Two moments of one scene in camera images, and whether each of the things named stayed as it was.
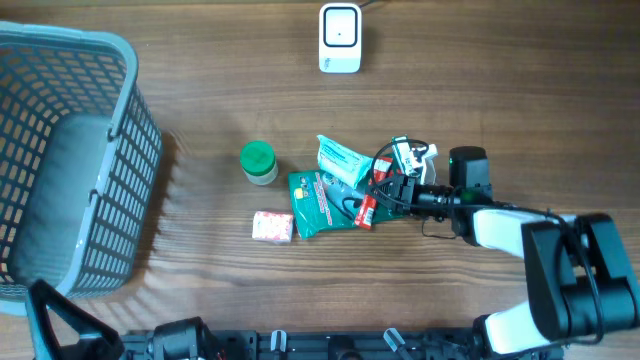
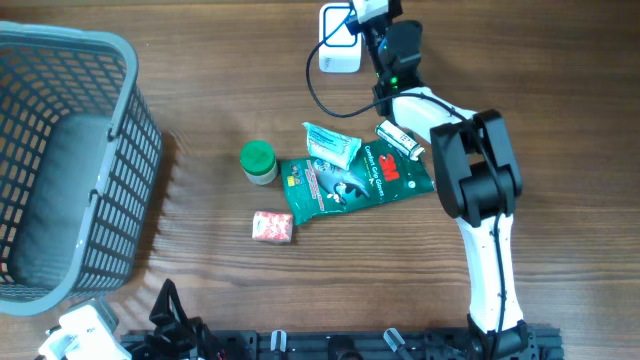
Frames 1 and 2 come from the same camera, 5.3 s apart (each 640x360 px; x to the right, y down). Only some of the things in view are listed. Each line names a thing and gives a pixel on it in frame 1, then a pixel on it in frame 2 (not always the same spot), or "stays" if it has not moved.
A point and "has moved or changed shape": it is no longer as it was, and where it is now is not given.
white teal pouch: x=340 y=163 → x=330 y=147
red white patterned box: x=271 y=226 stays
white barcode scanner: x=340 y=32 stays
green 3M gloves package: x=322 y=203 has moved or changed shape
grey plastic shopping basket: x=80 y=162 stays
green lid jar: x=258 y=162 stays
